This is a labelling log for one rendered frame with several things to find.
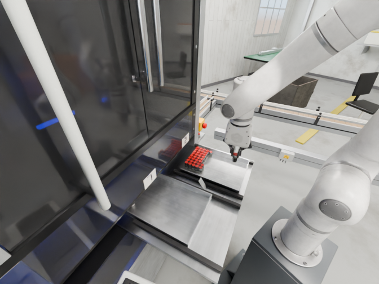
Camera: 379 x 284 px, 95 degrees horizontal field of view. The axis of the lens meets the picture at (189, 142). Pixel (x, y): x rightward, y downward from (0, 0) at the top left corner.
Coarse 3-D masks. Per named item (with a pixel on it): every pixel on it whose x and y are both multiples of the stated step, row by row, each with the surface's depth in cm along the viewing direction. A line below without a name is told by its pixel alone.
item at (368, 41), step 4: (372, 32) 426; (376, 32) 420; (368, 36) 432; (372, 36) 428; (376, 36) 423; (368, 40) 435; (372, 40) 430; (376, 40) 425; (368, 44) 438; (372, 44) 432; (376, 44) 427
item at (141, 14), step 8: (136, 0) 40; (136, 8) 41; (144, 8) 41; (144, 16) 42; (144, 24) 43; (144, 32) 44; (144, 40) 44; (144, 48) 46; (144, 56) 47; (144, 64) 48; (144, 72) 49; (136, 80) 53; (144, 80) 51; (152, 88) 52
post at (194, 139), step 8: (200, 0) 74; (200, 8) 76; (200, 16) 78; (200, 24) 80; (200, 32) 82; (200, 40) 84; (200, 48) 87; (200, 56) 90; (200, 64) 92; (200, 72) 95; (200, 80) 98; (200, 88) 102; (192, 136) 117; (192, 144) 121
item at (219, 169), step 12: (216, 156) 113; (228, 156) 111; (180, 168) 99; (204, 168) 104; (216, 168) 104; (228, 168) 104; (240, 168) 104; (216, 180) 96; (228, 180) 96; (240, 180) 97
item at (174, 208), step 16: (160, 176) 97; (144, 192) 89; (160, 192) 89; (176, 192) 89; (192, 192) 90; (144, 208) 82; (160, 208) 82; (176, 208) 82; (192, 208) 82; (160, 224) 76; (176, 224) 76; (192, 224) 76; (176, 240) 69
